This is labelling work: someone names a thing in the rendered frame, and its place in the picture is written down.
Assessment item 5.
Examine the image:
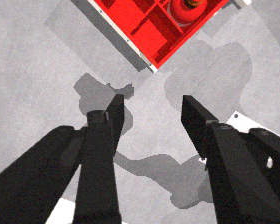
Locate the red plastic crate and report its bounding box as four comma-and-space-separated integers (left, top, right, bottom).
94, 0, 228, 69

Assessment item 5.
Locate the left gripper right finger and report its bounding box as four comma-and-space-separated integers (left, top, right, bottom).
181, 95, 280, 224

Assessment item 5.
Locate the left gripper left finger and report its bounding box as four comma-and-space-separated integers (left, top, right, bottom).
0, 94, 125, 224

